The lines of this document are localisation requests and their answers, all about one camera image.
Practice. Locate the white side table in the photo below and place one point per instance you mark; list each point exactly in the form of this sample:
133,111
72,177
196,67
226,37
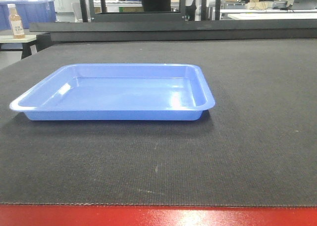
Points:
26,43

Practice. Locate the blue crates in background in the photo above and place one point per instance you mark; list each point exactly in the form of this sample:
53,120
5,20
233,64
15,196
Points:
29,11

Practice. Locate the black metal frame rack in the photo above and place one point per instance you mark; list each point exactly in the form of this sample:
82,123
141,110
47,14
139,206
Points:
148,10

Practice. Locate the white work bench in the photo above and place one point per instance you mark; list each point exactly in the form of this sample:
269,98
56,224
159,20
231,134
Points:
269,14

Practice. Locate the blue plastic tray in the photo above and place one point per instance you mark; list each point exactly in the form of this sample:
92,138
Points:
118,91

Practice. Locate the grey laptop on bench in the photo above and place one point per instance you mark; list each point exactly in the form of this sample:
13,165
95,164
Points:
303,4

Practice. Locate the orange juice bottle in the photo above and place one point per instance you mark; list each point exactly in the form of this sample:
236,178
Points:
15,22

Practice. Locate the dark grey table mat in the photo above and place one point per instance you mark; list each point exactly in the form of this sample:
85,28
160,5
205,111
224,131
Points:
256,147

